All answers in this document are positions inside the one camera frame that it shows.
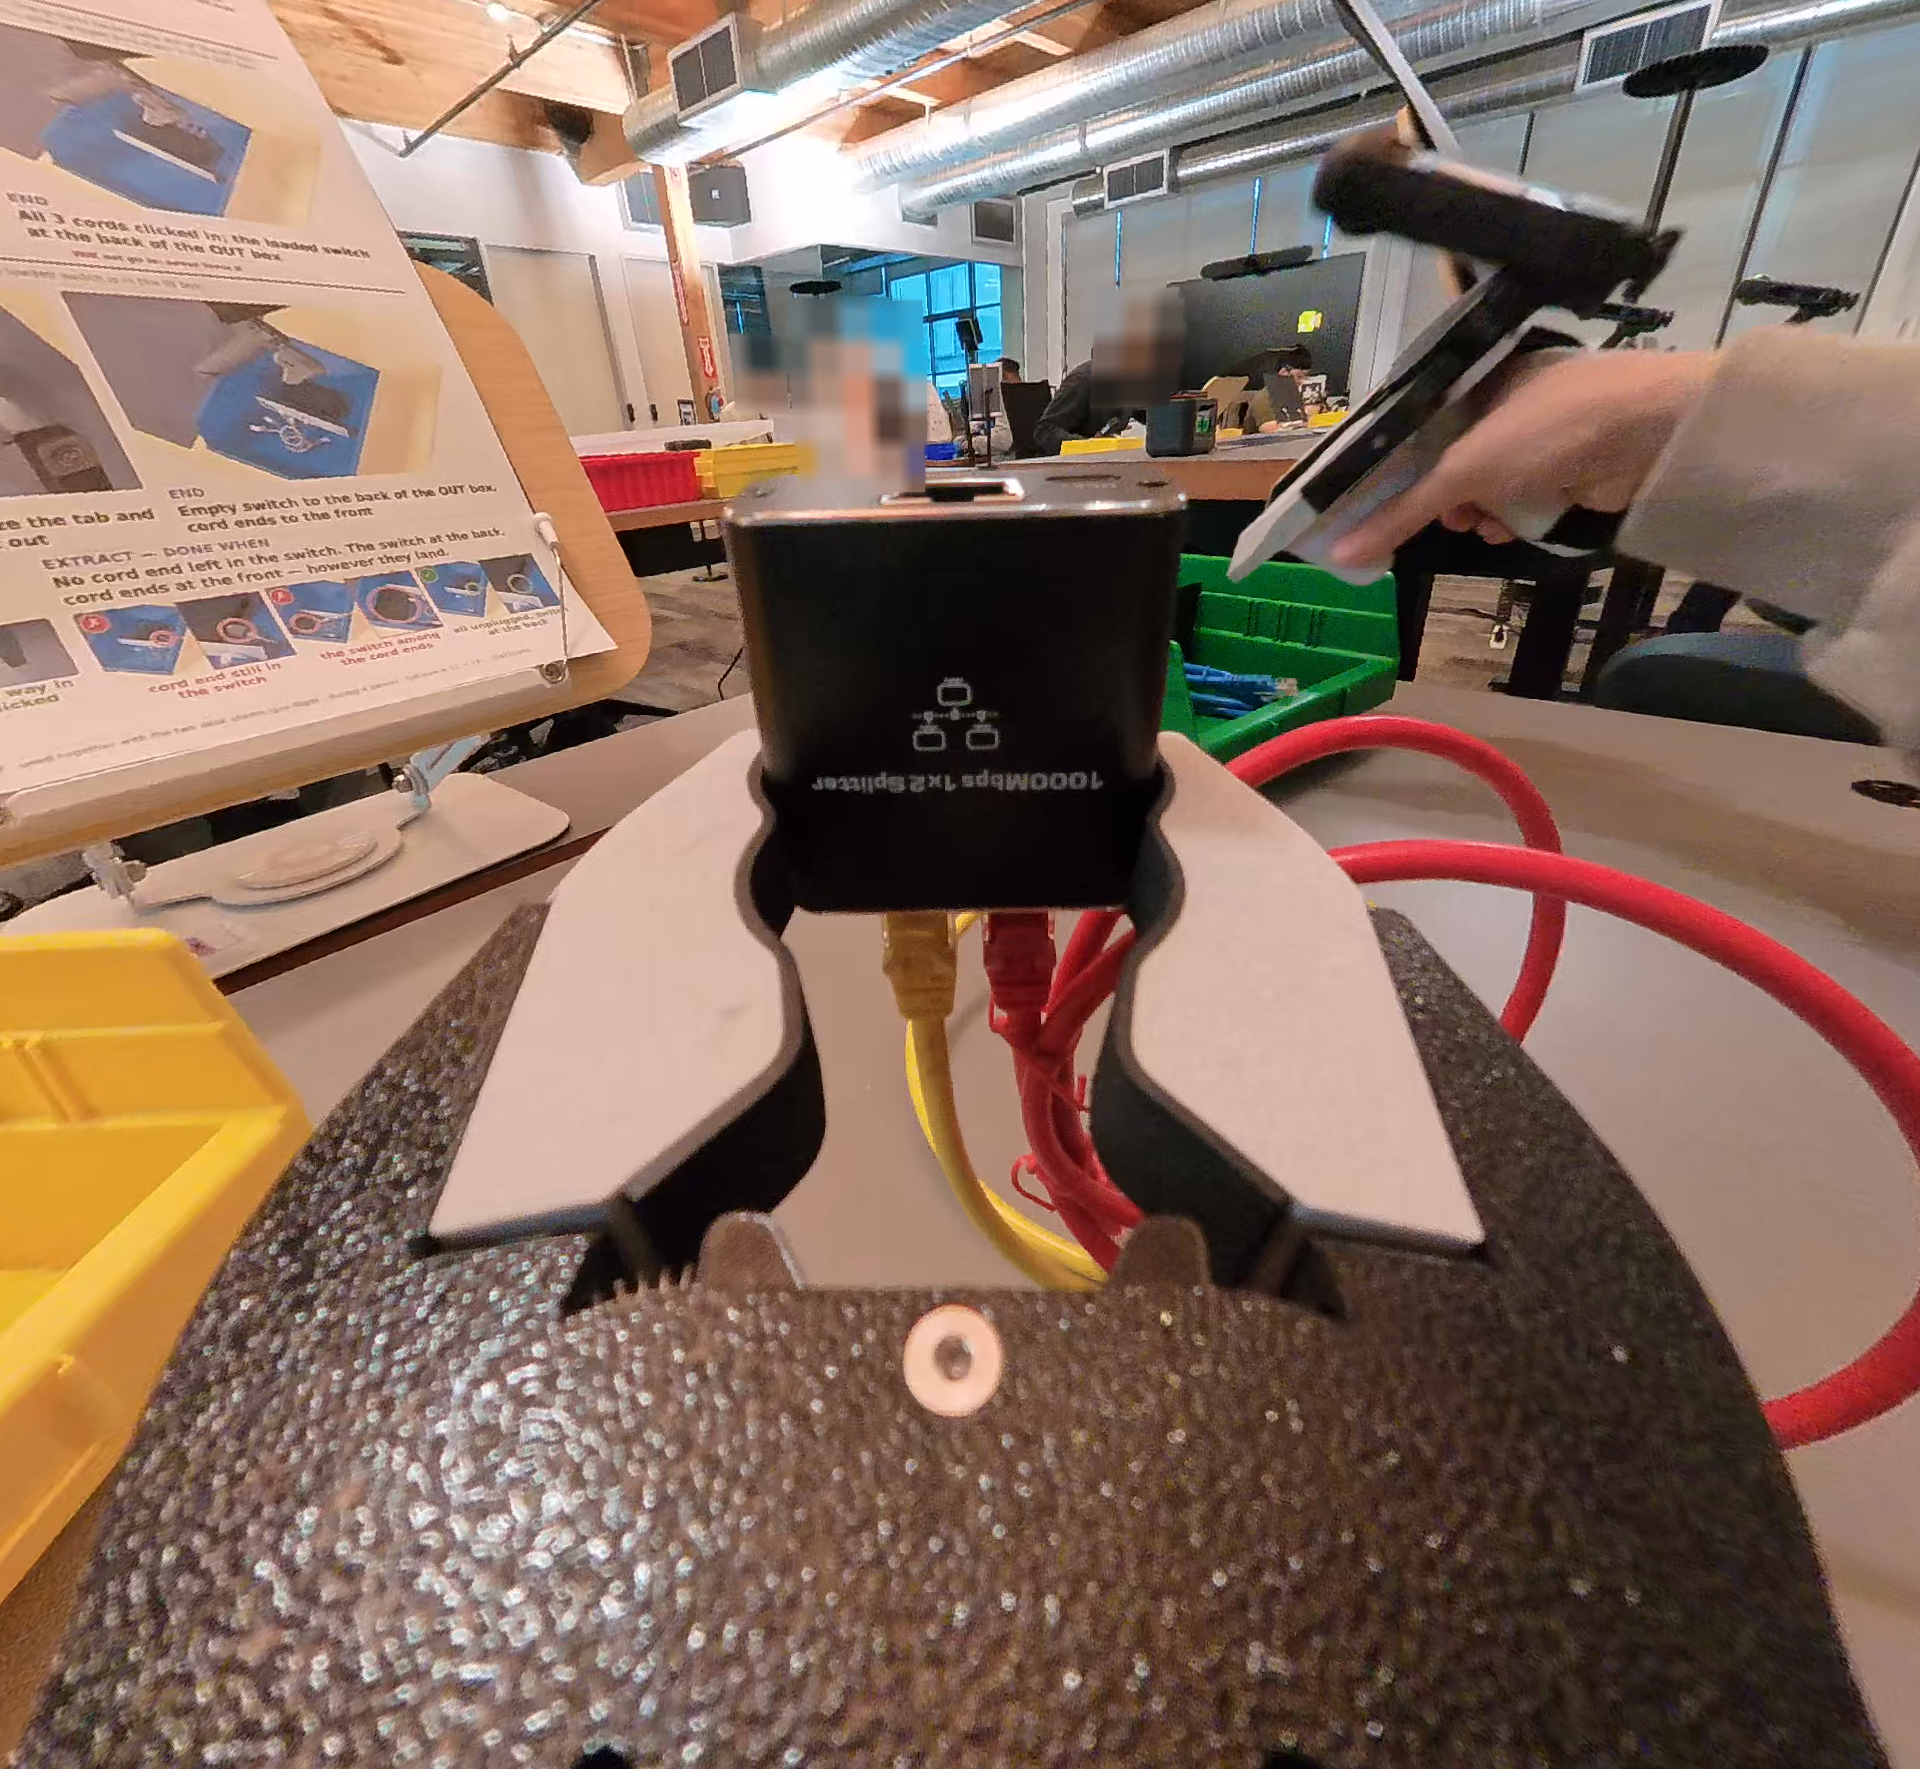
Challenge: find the yellow plastic bin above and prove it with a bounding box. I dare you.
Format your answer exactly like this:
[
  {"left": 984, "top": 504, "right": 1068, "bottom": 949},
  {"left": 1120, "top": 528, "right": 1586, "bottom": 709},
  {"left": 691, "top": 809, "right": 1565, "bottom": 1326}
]
[{"left": 0, "top": 930, "right": 312, "bottom": 1605}]

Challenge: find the black office chair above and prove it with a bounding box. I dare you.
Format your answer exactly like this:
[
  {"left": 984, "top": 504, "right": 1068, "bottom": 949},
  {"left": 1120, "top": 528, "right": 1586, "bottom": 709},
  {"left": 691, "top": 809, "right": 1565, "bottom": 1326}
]
[{"left": 1589, "top": 629, "right": 1885, "bottom": 752}]

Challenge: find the black ethernet splitter box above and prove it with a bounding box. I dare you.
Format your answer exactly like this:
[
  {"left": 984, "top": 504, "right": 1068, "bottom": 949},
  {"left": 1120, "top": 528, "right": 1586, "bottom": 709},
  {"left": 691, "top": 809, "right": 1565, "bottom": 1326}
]
[{"left": 722, "top": 476, "right": 1189, "bottom": 920}]

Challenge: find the printed instruction sheet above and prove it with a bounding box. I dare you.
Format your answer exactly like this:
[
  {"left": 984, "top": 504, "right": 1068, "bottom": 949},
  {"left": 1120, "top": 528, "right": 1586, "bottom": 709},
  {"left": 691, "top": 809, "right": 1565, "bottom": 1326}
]
[{"left": 0, "top": 0, "right": 620, "bottom": 802}]

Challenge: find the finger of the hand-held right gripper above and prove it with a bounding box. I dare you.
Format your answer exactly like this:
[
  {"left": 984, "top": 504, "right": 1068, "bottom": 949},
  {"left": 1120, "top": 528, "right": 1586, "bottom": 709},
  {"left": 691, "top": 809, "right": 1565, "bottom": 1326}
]
[
  {"left": 1228, "top": 276, "right": 1502, "bottom": 583},
  {"left": 1292, "top": 320, "right": 1538, "bottom": 568}
]

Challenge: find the yellow cable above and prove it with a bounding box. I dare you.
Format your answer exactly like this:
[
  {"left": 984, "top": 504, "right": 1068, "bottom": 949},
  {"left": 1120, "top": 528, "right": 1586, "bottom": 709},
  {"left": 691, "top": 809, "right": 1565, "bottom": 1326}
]
[{"left": 878, "top": 909, "right": 1116, "bottom": 1295}]

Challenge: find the black floor lamp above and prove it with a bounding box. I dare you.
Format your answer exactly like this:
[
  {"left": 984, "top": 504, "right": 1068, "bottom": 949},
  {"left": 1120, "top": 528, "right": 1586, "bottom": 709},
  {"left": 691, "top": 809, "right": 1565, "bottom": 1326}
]
[{"left": 1622, "top": 45, "right": 1773, "bottom": 346}]

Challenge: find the wood-edged office table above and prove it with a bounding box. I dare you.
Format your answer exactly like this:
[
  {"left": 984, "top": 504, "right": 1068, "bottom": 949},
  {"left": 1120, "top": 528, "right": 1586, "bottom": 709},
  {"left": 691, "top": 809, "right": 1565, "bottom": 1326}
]
[{"left": 989, "top": 427, "right": 1351, "bottom": 510}]

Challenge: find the red ethernet cable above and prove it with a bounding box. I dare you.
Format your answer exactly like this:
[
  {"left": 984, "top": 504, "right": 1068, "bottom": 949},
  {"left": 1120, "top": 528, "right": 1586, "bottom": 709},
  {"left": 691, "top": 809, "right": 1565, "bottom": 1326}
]
[{"left": 980, "top": 716, "right": 1920, "bottom": 1454}]

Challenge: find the person's right hand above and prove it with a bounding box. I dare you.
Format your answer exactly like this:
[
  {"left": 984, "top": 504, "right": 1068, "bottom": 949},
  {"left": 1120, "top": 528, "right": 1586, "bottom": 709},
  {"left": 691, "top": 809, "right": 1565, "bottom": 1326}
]
[{"left": 1332, "top": 351, "right": 1724, "bottom": 573}]

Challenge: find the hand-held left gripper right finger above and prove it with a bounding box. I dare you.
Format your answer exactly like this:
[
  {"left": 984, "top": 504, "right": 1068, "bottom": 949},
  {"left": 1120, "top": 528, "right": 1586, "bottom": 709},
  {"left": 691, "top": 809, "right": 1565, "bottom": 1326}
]
[{"left": 1090, "top": 736, "right": 1489, "bottom": 1300}]

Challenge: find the person's right forearm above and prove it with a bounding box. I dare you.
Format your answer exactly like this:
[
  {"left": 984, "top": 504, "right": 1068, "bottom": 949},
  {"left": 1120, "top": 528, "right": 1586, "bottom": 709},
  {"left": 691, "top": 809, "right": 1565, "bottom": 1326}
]
[{"left": 1621, "top": 325, "right": 1920, "bottom": 752}]

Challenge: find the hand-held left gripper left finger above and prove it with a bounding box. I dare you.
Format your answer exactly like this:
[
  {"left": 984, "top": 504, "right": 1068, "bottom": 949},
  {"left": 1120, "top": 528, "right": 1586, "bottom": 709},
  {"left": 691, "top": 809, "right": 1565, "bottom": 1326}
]
[{"left": 427, "top": 731, "right": 830, "bottom": 1252}]

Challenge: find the red parts tray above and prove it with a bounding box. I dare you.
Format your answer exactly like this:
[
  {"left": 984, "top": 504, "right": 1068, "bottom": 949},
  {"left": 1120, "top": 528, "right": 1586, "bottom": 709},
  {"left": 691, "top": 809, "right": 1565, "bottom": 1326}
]
[{"left": 579, "top": 452, "right": 705, "bottom": 516}]

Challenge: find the black display screen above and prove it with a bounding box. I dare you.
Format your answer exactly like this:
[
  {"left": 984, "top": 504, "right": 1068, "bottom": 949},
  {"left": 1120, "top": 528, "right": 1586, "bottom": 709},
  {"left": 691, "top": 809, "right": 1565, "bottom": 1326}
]
[{"left": 1166, "top": 251, "right": 1369, "bottom": 394}]

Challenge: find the green plastic bin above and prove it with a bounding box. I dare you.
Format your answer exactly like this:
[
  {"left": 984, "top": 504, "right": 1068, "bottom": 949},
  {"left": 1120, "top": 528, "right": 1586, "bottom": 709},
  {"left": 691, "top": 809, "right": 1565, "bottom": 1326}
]
[{"left": 1162, "top": 550, "right": 1402, "bottom": 762}]

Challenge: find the yellow parts tray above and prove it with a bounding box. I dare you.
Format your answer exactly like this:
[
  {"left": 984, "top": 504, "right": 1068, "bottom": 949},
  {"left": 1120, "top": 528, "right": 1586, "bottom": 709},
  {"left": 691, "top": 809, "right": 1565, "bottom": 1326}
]
[{"left": 691, "top": 442, "right": 818, "bottom": 498}]

